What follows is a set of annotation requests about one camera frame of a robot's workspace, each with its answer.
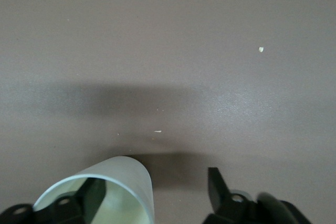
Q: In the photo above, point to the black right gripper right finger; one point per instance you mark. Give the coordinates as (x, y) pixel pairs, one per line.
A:
(223, 205)

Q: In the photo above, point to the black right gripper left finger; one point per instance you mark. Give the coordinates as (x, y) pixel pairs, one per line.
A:
(65, 208)

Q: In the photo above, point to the white plastic cup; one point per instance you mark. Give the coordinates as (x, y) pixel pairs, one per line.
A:
(126, 171)

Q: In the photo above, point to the small white crumb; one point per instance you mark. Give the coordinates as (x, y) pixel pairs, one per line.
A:
(261, 49)

